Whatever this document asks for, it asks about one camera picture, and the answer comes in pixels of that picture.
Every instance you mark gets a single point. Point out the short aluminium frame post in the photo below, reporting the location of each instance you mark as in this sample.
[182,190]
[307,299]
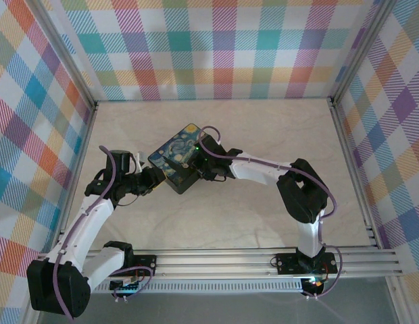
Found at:
[30,317]
[398,303]

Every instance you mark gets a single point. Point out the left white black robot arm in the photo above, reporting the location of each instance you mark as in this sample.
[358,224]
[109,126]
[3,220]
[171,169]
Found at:
[84,226]

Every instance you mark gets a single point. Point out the aluminium side floor rail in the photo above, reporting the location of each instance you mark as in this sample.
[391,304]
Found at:
[347,152]
[85,141]

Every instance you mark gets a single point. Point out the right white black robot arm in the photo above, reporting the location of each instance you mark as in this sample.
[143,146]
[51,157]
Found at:
[300,192]

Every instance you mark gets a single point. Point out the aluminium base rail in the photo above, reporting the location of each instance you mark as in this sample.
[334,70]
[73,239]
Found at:
[213,263]

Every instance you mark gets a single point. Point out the starry night print black box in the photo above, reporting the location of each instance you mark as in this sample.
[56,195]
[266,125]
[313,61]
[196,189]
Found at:
[175,152]

